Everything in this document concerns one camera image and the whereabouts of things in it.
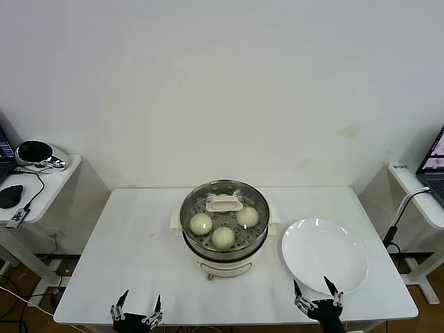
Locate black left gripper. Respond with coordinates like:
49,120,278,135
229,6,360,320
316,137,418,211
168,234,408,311
109,289,164,333

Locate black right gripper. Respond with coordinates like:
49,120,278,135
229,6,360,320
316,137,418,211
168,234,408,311
293,275,348,333

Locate round glass pot lid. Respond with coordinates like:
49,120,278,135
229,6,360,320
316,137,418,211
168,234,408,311
180,179,270,237

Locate stainless steel steamer pot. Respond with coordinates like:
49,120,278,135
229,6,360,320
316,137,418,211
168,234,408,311
169,179,280,259

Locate large white plate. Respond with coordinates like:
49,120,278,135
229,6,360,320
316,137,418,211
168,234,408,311
281,217,368,296

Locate cream electric cooker base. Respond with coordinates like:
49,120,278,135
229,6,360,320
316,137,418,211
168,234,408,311
183,232,268,281

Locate white side table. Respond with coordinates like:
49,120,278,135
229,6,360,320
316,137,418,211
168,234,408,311
359,161,444,306
0,153,112,296

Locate grey USB adapter stick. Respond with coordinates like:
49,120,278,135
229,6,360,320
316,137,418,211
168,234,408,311
3,206,29,229

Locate black computer mouse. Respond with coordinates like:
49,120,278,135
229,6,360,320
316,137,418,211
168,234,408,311
0,185,25,209

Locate open laptop with pink screen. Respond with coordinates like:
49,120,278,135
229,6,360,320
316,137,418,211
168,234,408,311
0,110,17,185
416,124,444,204

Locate shiny chrome domed device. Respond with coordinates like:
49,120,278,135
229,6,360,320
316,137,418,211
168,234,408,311
15,139,69,171

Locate black inline cable adapter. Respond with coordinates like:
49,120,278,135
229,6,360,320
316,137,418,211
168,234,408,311
383,225,400,246

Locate white floor cable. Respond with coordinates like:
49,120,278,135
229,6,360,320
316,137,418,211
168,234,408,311
0,284,56,316

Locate white charging cable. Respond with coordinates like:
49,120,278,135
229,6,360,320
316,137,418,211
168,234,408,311
391,186,432,230

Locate black charging cable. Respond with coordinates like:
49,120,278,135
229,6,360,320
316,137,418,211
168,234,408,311
393,188,432,230

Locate thin black desk cable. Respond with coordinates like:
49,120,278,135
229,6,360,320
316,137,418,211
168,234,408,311
12,166,45,211

